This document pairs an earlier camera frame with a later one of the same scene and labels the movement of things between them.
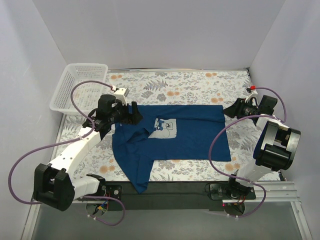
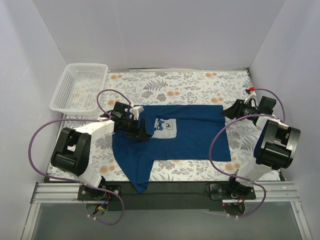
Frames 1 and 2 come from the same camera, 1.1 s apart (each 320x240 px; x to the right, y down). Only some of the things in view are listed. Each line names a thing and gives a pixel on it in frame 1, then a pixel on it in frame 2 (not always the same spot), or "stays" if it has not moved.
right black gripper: [236, 109] stays
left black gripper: [131, 114] -> [139, 128]
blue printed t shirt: [169, 132] stays
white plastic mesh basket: [86, 95] stays
